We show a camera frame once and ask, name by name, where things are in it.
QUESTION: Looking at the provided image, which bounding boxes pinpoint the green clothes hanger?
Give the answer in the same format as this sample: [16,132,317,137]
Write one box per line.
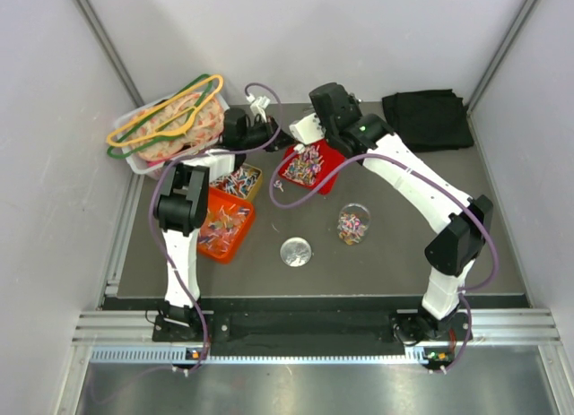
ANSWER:
[106,74,224,162]

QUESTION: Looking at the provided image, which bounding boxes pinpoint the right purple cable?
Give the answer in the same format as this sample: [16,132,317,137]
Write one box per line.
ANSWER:
[268,153,500,374]

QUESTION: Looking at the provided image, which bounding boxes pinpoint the gold tin candy box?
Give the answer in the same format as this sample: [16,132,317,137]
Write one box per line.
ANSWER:
[210,163,263,203]

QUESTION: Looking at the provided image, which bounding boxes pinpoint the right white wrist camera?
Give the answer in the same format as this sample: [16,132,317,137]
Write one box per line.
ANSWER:
[289,113,325,145]

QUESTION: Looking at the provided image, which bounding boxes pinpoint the silver round jar lid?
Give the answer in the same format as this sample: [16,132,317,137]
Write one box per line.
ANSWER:
[280,237,312,267]

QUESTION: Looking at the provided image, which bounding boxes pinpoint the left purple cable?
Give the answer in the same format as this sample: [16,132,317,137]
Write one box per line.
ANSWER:
[147,82,283,374]

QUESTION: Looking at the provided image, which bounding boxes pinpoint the aluminium frame rail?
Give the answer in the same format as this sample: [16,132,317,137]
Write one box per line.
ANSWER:
[73,308,561,346]

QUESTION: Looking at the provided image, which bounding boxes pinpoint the pile of wrapped candies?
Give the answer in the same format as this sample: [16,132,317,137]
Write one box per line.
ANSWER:
[282,146,324,186]

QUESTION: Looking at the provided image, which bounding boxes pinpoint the black folded cloth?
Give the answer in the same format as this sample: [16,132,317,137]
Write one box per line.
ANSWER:
[381,90,474,152]

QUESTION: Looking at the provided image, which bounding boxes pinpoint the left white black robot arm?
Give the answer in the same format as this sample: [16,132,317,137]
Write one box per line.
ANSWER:
[148,102,292,341]

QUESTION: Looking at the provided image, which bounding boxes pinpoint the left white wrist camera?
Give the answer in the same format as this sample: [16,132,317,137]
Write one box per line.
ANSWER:
[246,94,271,120]

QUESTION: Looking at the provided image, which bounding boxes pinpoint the white plastic basket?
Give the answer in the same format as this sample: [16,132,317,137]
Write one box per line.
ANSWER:
[109,94,229,179]

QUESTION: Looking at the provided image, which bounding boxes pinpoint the yellow clothes hanger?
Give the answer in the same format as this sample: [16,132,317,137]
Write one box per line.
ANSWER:
[105,74,225,147]

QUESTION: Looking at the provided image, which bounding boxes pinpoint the purple cable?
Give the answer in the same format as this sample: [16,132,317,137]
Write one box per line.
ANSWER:
[268,153,500,374]
[147,82,283,374]

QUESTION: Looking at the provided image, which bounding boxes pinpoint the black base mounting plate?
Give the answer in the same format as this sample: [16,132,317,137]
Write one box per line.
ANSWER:
[153,311,468,350]

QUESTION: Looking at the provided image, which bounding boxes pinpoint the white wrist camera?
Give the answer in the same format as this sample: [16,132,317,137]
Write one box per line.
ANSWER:
[246,94,271,120]
[289,113,325,145]

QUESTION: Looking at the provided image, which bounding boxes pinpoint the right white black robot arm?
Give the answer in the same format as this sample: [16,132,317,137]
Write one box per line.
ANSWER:
[309,82,493,340]

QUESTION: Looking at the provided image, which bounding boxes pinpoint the fallen rainbow lollipop candy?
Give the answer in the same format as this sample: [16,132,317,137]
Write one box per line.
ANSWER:
[273,179,284,193]

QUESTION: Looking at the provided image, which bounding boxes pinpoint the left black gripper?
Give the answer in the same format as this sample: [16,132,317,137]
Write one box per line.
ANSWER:
[239,116,295,152]

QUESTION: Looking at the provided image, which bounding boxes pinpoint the red candy tray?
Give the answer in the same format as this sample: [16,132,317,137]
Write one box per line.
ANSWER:
[278,140,345,190]

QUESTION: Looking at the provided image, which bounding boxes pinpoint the clear glass jar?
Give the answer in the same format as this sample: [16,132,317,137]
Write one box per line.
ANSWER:
[336,203,371,246]

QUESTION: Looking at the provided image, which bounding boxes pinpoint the floral patterned cloth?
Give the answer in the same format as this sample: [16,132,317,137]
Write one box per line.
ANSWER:
[120,91,224,162]

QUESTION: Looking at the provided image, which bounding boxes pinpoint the orange candy tray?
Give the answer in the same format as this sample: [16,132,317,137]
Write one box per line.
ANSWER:
[197,187,256,264]

